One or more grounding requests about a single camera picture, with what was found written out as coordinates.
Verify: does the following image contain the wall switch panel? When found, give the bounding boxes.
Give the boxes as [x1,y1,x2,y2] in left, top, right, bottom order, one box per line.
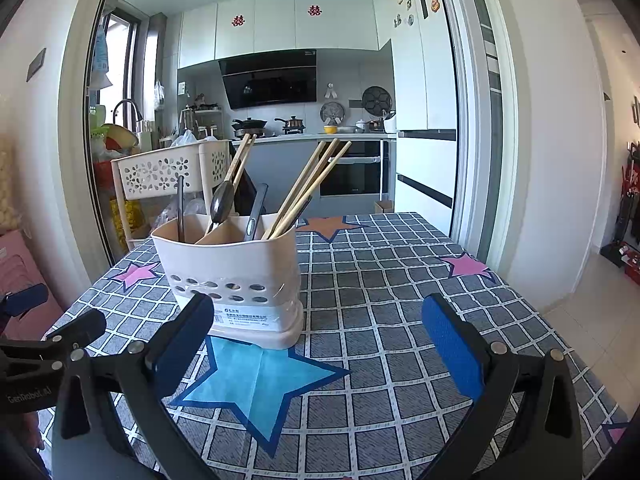
[26,48,47,82]

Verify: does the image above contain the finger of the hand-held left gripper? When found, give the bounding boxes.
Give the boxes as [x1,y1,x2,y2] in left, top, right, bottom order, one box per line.
[0,308,108,361]
[0,282,49,318]

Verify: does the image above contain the gold foil packet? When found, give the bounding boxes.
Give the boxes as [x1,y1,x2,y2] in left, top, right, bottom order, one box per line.
[110,200,146,249]

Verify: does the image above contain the black built-in oven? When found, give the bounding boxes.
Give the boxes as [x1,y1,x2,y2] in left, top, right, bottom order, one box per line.
[318,140,389,199]

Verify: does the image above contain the grey checked tablecloth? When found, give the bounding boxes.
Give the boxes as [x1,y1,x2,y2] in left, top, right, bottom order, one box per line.
[37,211,631,480]

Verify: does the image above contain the brown star sticker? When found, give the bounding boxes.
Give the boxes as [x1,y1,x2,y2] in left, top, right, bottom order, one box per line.
[296,216,364,243]

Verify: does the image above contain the white refrigerator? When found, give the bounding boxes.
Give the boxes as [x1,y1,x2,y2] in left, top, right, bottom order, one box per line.
[375,0,459,233]

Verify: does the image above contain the round hanging strainer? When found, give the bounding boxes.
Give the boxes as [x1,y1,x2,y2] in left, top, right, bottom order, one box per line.
[320,101,346,125]

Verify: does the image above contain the grey kitchen counter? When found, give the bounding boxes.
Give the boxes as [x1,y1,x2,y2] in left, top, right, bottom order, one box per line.
[245,132,399,211]

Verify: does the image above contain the white upper cabinets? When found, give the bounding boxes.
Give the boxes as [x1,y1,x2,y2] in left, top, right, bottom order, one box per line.
[177,0,381,70]

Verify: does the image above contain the cream plastic utensil holder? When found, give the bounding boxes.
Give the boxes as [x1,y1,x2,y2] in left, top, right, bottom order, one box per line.
[150,212,305,350]

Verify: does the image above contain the blue star sticker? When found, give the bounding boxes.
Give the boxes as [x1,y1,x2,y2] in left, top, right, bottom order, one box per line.
[170,335,351,458]

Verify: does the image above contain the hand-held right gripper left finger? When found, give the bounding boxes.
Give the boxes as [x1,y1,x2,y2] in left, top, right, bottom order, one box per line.
[52,292,216,480]

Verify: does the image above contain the blue-patterned wooden chopstick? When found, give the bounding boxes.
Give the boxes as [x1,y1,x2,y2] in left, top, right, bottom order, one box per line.
[223,133,251,183]

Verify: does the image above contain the black spoon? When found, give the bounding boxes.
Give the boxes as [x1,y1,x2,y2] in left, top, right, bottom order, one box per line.
[245,183,269,242]
[209,180,237,235]

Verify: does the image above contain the pink star sticker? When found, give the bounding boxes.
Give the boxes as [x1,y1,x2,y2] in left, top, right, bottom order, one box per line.
[435,252,496,282]
[110,261,161,291]

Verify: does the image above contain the clear plastic bag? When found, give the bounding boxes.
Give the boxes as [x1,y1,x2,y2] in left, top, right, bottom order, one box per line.
[152,197,207,233]

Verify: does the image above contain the kitchen faucet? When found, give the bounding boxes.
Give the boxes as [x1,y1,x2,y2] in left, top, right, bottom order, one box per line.
[112,100,145,134]

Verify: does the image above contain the black range hood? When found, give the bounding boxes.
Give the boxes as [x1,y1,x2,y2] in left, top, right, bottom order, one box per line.
[218,50,318,110]

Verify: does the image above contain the round hanging pan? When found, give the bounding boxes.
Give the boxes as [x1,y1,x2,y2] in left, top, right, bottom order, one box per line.
[362,86,392,117]

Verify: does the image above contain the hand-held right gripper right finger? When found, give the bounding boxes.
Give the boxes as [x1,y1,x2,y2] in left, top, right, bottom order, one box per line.
[421,293,584,480]

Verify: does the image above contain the pink plastic stool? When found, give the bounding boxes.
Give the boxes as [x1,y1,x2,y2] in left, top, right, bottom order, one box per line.
[0,230,66,341]

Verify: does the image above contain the cream perforated storage cart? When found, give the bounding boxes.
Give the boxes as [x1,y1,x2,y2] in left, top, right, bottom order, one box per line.
[111,140,234,256]

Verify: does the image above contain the red basin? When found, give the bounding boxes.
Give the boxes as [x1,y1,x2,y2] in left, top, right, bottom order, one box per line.
[92,160,117,189]

